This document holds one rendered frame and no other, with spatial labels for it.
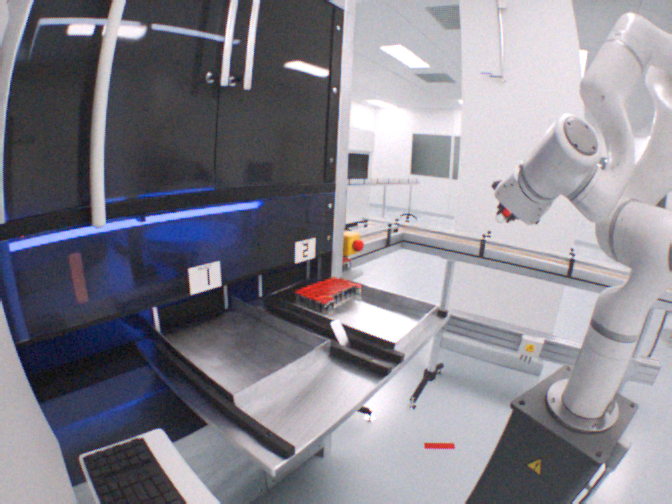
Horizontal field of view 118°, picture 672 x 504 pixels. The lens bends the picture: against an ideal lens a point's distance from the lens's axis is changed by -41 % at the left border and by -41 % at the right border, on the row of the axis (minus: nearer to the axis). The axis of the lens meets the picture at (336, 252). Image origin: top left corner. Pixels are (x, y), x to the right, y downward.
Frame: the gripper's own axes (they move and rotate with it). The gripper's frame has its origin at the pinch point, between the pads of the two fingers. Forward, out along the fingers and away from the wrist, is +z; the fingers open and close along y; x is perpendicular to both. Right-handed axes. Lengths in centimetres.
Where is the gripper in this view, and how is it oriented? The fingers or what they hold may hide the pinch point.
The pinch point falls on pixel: (507, 210)
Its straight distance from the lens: 74.4
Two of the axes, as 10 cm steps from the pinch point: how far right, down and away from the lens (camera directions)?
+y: 7.5, 6.2, -2.2
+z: 1.1, 2.1, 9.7
